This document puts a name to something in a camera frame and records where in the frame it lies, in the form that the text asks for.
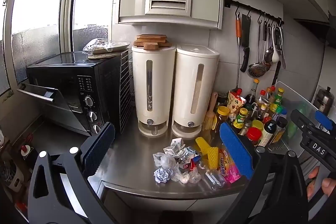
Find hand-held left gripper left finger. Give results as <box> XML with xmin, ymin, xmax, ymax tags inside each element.
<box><xmin>28</xmin><ymin>122</ymin><xmax>116</xmax><ymax>224</ymax></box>

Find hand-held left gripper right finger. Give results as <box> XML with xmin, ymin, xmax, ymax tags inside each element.
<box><xmin>219</xmin><ymin>121</ymin><xmax>309</xmax><ymax>224</ymax></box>

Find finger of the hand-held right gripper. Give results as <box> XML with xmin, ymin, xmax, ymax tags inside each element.
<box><xmin>314</xmin><ymin>110</ymin><xmax>334</xmax><ymax>132</ymax></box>
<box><xmin>290</xmin><ymin>109</ymin><xmax>315</xmax><ymax>135</ymax></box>

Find pink snack packet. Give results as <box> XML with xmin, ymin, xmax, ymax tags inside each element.
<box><xmin>218</xmin><ymin>149</ymin><xmax>242</xmax><ymax>184</ymax></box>

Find yellow foam net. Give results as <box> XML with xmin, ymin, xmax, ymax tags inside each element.
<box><xmin>196</xmin><ymin>136</ymin><xmax>211</xmax><ymax>155</ymax></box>
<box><xmin>203</xmin><ymin>147</ymin><xmax>220</xmax><ymax>170</ymax></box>

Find clear plastic bottle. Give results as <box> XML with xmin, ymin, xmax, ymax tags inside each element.
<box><xmin>198</xmin><ymin>161</ymin><xmax>227</xmax><ymax>191</ymax></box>

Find red wrapper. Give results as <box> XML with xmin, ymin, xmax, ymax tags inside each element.
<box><xmin>190</xmin><ymin>156</ymin><xmax>203</xmax><ymax>170</ymax></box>

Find printed snack wrapper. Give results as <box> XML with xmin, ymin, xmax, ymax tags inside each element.
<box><xmin>178</xmin><ymin>147</ymin><xmax>200</xmax><ymax>169</ymax></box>

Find clear plastic wrap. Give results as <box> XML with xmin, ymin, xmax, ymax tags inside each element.
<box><xmin>172</xmin><ymin>169</ymin><xmax>201</xmax><ymax>185</ymax></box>

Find white plastic bag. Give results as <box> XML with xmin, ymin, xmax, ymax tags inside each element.
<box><xmin>153</xmin><ymin>152</ymin><xmax>179</xmax><ymax>170</ymax></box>

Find foil ball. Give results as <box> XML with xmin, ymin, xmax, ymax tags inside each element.
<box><xmin>155</xmin><ymin>167</ymin><xmax>173</xmax><ymax>184</ymax></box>

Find person's right hand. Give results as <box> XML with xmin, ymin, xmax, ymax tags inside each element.
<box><xmin>307</xmin><ymin>166</ymin><xmax>336</xmax><ymax>201</ymax></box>

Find steel pot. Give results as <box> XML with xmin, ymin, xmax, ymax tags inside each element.
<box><xmin>314</xmin><ymin>87</ymin><xmax>334</xmax><ymax>116</ymax></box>

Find translucent cutting board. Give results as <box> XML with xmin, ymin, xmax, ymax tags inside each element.
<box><xmin>274</xmin><ymin>81</ymin><xmax>319</xmax><ymax>141</ymax></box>

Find red lid sauce jar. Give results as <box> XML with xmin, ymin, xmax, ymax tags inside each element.
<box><xmin>246</xmin><ymin>127</ymin><xmax>263</xmax><ymax>146</ymax></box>

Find group of condiment bottles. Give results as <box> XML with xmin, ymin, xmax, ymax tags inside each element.
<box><xmin>215</xmin><ymin>78</ymin><xmax>289</xmax><ymax>148</ymax></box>

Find yellow lid honey jar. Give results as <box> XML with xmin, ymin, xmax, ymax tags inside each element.
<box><xmin>215</xmin><ymin>106</ymin><xmax>231</xmax><ymax>131</ymax></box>

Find printed sauce pouch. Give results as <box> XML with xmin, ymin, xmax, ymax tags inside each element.
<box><xmin>226</xmin><ymin>89</ymin><xmax>247</xmax><ymax>119</ymax></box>

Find steel slotted ladle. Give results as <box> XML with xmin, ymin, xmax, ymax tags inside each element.
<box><xmin>248</xmin><ymin>22</ymin><xmax>269</xmax><ymax>77</ymax></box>

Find white spoon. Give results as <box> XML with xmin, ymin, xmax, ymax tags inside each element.
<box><xmin>272</xmin><ymin>27</ymin><xmax>280</xmax><ymax>63</ymax></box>

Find steel tongs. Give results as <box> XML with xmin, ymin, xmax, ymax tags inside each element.
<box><xmin>278</xmin><ymin>26</ymin><xmax>286</xmax><ymax>69</ymax></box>

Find dark bottle red cap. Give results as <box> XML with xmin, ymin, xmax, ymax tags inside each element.
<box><xmin>20</xmin><ymin>144</ymin><xmax>40</xmax><ymax>170</ymax></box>

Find white rice dispenser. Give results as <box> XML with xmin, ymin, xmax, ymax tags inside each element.
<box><xmin>172</xmin><ymin>43</ymin><xmax>220</xmax><ymax>139</ymax></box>
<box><xmin>131</xmin><ymin>44</ymin><xmax>176</xmax><ymax>136</ymax></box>

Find black toaster oven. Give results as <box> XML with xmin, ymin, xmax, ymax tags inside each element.
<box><xmin>17</xmin><ymin>51</ymin><xmax>133</xmax><ymax>136</ymax></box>

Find woven straw mat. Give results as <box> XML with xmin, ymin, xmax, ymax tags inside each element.
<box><xmin>88</xmin><ymin>52</ymin><xmax>122</xmax><ymax>60</ymax></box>

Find printed white container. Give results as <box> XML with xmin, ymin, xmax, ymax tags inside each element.
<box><xmin>0</xmin><ymin>158</ymin><xmax>25</xmax><ymax>191</ymax></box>

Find clear bag with plates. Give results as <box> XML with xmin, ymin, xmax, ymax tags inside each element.
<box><xmin>83</xmin><ymin>38</ymin><xmax>131</xmax><ymax>55</ymax></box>

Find stack of wooden boards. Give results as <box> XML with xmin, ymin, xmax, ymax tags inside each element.
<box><xmin>133</xmin><ymin>34</ymin><xmax>173</xmax><ymax>51</ymax></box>

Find window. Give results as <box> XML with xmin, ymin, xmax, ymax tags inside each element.
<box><xmin>0</xmin><ymin>0</ymin><xmax>114</xmax><ymax>97</ymax></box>

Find wooden handled brush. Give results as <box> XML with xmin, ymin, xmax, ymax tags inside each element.
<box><xmin>203</xmin><ymin>92</ymin><xmax>219</xmax><ymax>131</ymax></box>

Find black handled knife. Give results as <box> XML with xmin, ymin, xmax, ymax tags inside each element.
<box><xmin>272</xmin><ymin>61</ymin><xmax>282</xmax><ymax>86</ymax></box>

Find metal wire rack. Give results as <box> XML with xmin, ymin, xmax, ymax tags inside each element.
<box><xmin>119</xmin><ymin>48</ymin><xmax>135</xmax><ymax>134</ymax></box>

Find black handled cleaver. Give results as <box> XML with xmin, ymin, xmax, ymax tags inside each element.
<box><xmin>240</xmin><ymin>14</ymin><xmax>252</xmax><ymax>73</ymax></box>

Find orange handled spatula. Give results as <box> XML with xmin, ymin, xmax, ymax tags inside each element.
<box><xmin>234</xmin><ymin>14</ymin><xmax>243</xmax><ymax>92</ymax></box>

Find black wall rail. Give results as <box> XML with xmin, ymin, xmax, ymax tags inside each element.
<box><xmin>224</xmin><ymin>0</ymin><xmax>285</xmax><ymax>25</ymax></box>

